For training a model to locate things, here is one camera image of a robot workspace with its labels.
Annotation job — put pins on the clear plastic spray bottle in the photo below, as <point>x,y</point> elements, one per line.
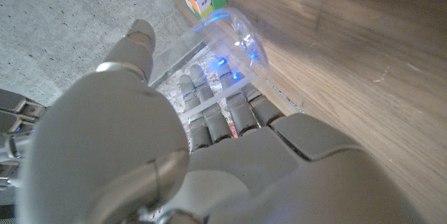
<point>181,56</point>

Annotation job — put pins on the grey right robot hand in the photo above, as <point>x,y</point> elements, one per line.
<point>10,100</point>

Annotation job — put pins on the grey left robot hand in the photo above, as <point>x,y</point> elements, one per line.
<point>244,182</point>

